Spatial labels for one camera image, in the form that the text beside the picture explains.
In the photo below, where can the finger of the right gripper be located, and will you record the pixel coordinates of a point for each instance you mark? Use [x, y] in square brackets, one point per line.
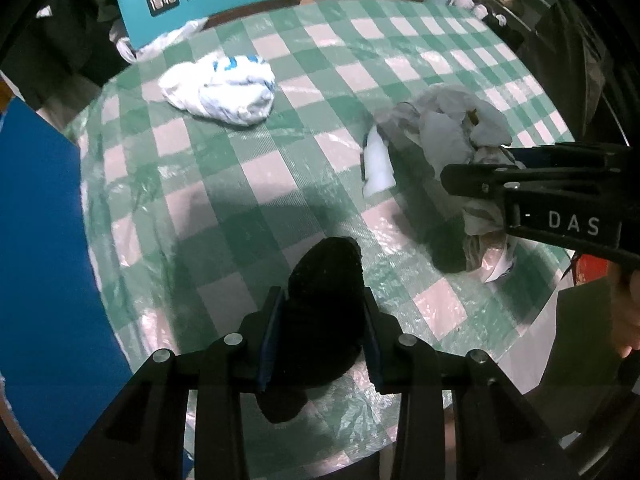
[571, 155]
[482, 181]

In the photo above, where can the small white bottle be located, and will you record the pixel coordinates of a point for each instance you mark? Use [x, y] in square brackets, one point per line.
[378, 169]

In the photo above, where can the white plastic bag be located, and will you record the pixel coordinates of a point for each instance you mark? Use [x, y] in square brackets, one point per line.
[131, 55]

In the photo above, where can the green checkered tablecloth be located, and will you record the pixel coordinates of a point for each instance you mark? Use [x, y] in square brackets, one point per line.
[189, 223]

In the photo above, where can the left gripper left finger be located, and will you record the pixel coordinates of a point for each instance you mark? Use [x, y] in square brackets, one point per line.
[259, 347]

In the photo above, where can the black sock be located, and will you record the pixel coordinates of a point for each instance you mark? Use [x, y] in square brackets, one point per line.
[318, 334]

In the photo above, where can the white cloth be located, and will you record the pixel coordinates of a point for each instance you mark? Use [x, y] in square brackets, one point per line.
[462, 138]

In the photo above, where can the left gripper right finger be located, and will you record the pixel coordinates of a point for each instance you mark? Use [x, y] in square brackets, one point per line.
[379, 340]

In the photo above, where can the blue-rimmed cardboard box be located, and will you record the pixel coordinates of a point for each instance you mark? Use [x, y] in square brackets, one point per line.
[60, 362]

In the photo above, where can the white blue sock bundle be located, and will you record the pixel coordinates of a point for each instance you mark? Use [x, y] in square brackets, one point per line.
[236, 90]

